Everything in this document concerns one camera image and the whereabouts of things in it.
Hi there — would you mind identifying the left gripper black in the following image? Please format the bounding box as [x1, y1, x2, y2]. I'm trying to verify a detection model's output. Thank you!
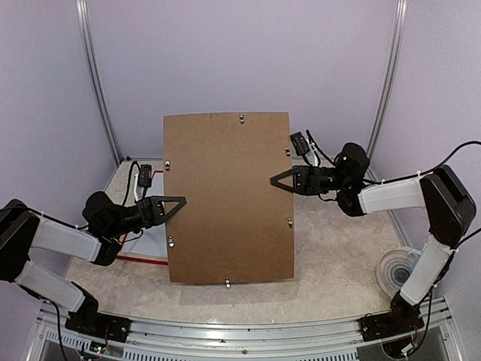
[105, 196, 185, 238]

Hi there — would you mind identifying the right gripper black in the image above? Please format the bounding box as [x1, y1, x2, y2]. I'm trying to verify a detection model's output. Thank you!
[270, 165, 349, 196]

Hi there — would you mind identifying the autumn forest photo print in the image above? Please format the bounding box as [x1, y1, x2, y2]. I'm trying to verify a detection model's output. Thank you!
[123, 171, 168, 262]

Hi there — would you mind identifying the wooden photo frame red edge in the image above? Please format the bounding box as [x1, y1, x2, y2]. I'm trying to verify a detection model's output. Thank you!
[117, 187, 168, 265]

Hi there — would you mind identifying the brown backing board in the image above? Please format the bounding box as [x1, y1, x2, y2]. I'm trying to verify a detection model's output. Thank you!
[163, 112, 295, 284]

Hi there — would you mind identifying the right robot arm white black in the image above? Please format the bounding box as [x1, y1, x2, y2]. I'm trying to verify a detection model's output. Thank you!
[271, 142, 476, 334]

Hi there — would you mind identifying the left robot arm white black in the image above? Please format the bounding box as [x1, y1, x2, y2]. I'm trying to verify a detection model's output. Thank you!
[1, 191, 186, 335]

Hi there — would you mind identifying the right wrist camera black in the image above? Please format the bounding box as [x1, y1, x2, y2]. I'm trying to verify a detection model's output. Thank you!
[290, 132, 321, 167]

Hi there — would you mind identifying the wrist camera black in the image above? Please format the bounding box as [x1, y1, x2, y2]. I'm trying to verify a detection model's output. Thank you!
[132, 161, 153, 202]
[290, 132, 321, 167]

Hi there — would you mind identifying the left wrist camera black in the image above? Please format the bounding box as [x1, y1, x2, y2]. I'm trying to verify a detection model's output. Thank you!
[132, 161, 153, 202]

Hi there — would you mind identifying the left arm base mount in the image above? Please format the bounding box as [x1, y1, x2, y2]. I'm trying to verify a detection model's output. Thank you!
[65, 313, 132, 343]

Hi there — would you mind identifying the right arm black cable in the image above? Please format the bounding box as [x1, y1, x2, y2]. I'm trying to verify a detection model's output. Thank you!
[379, 141, 481, 185]

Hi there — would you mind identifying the aluminium front rail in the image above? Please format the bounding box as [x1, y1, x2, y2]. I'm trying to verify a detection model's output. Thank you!
[26, 296, 463, 361]

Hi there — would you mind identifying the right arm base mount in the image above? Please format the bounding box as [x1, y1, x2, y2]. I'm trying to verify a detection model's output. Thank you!
[358, 312, 425, 342]

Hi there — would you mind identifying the right aluminium corner post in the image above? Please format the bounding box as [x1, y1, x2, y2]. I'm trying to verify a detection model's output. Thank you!
[367, 0, 409, 159]

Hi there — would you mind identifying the aluminium corner post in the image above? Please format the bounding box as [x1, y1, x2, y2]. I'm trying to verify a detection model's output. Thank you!
[367, 0, 409, 159]
[75, 0, 123, 165]

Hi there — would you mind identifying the left aluminium corner post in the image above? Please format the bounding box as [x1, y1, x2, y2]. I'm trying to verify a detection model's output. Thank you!
[75, 0, 123, 165]

